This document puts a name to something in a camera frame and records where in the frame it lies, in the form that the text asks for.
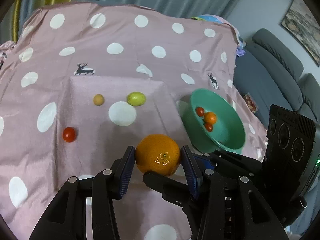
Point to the smooth large orange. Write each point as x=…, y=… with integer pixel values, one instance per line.
x=158, y=153

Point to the green bowl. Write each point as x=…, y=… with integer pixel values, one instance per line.
x=228, y=132

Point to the patterned packet on sofa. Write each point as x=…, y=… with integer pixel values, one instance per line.
x=250, y=103

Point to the green apple fruit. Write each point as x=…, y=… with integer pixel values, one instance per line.
x=136, y=99

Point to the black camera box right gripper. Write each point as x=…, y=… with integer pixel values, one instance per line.
x=291, y=161

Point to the grey sofa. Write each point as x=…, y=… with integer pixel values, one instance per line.
x=270, y=72

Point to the dimpled orange mandarin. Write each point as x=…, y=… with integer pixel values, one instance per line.
x=210, y=117

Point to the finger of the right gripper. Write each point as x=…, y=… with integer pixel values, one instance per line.
x=178, y=194
x=205, y=163

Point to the framed wall picture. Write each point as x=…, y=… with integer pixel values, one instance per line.
x=302, y=25

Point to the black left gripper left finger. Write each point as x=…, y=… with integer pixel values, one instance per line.
x=65, y=216

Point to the small tan round fruit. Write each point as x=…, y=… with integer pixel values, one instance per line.
x=98, y=100

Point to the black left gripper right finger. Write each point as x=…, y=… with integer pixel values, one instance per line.
x=226, y=204

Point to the colourful clothes pile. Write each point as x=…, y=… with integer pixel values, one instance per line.
x=217, y=19

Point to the pink polka dot cloth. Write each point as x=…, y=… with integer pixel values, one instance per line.
x=69, y=53

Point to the red tomato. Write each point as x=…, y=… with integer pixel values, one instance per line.
x=69, y=134
x=208, y=126
x=199, y=111

